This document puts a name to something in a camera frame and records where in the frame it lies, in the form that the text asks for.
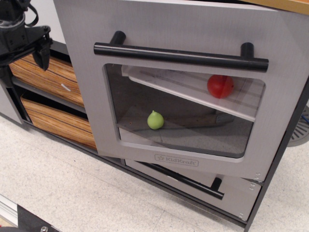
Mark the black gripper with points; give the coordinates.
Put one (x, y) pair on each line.
(20, 41)

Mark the black oven door handle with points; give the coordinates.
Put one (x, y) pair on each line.
(245, 61)

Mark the grey toy oven door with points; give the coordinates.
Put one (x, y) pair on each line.
(193, 137)

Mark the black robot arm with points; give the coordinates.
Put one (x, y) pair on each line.
(15, 12)

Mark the white oven shelf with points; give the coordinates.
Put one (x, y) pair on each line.
(243, 102)

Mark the upper wood-pattern bin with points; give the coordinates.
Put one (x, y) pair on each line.
(59, 79)

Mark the wood-pattern bin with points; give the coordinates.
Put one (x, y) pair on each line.
(59, 79)
(59, 120)

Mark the lower wood-pattern bin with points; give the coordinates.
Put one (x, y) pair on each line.
(59, 120)

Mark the green toy pear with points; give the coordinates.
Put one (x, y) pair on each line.
(155, 120)

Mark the red toy tomato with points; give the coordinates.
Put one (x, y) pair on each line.
(220, 86)

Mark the grey lower drawer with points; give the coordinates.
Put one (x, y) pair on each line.
(239, 194)

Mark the grey round base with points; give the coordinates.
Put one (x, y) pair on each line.
(301, 132)

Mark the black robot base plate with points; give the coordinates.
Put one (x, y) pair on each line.
(24, 221)

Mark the black drawer handle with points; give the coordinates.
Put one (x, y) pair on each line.
(212, 190)

